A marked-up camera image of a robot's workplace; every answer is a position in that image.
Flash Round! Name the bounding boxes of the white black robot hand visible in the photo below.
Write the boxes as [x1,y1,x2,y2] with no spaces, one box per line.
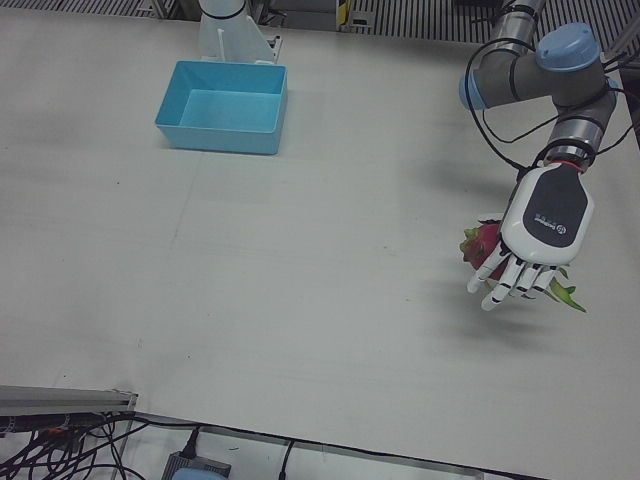
[467,162,596,312]

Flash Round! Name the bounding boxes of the red dragon fruit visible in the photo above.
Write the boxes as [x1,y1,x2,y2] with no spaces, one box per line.
[459,213,589,314]

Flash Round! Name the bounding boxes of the blue plastic bin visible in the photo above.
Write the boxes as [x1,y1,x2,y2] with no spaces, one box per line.
[153,60,289,157]

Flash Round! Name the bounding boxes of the grey power adapter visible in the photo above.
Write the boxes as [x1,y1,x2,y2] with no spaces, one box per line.
[161,448,233,480]

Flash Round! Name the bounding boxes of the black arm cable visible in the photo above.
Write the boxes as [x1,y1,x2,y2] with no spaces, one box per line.
[466,38,640,171]

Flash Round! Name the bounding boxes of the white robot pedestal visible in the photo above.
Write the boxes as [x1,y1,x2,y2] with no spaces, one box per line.
[197,0,284,66]

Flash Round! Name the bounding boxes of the aluminium profile rail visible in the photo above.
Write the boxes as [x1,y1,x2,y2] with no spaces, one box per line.
[0,384,140,417]

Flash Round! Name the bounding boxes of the tangled black cables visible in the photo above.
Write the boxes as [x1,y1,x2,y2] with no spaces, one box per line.
[0,408,202,480]

